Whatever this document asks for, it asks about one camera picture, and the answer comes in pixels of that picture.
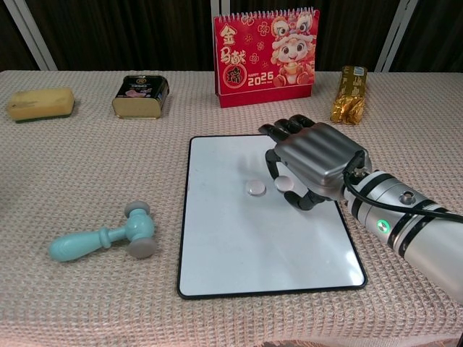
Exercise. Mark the black gold tin can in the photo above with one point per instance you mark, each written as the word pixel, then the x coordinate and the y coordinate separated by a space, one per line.
pixel 139 105

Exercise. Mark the white aluminium frame post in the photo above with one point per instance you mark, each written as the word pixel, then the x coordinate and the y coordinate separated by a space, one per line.
pixel 396 36
pixel 32 36
pixel 220 7

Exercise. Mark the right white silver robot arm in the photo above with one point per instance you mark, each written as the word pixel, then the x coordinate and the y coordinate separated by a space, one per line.
pixel 416 235

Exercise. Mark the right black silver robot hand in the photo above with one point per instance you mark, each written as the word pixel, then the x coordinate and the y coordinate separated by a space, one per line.
pixel 318 155

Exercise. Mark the red desk calendar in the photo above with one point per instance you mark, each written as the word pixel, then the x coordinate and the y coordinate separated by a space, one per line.
pixel 260 54

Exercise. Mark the teal toy hammer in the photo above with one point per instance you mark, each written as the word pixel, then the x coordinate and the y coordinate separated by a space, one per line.
pixel 79 246

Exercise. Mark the white magnetic board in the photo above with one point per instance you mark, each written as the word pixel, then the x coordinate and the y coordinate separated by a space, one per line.
pixel 253 246

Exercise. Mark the white round magnet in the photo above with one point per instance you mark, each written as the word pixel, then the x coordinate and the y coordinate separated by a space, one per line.
pixel 255 188
pixel 283 182

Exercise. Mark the dark pleated curtain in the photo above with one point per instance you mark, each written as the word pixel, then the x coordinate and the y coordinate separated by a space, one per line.
pixel 126 36

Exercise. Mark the gold foil package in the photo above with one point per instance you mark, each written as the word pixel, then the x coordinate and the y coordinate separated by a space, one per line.
pixel 349 94

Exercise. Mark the beige waffle tablecloth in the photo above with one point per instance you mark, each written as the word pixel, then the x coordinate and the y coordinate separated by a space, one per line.
pixel 90 162

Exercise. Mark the yellow green sponge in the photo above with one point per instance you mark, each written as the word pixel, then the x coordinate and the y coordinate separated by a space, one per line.
pixel 40 103

